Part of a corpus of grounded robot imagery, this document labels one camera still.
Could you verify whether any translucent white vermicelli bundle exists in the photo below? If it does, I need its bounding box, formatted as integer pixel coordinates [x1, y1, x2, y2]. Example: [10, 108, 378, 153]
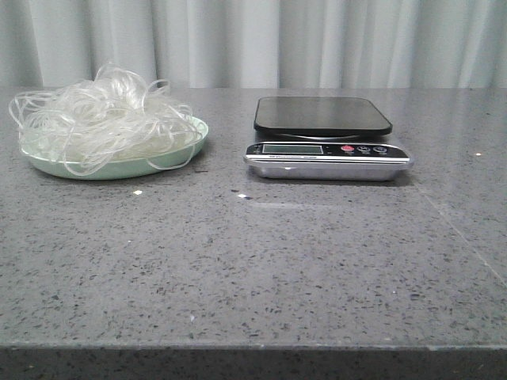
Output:
[9, 64, 200, 175]

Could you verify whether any black silver kitchen scale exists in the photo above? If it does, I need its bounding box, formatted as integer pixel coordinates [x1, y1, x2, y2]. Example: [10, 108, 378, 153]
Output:
[244, 96, 414, 181]

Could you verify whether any light green round plate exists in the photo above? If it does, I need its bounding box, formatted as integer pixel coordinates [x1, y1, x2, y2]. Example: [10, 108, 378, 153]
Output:
[21, 116, 209, 181]

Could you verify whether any white pleated curtain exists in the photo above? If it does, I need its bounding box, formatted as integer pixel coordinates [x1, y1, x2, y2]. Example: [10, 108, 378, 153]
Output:
[1, 1, 506, 89]

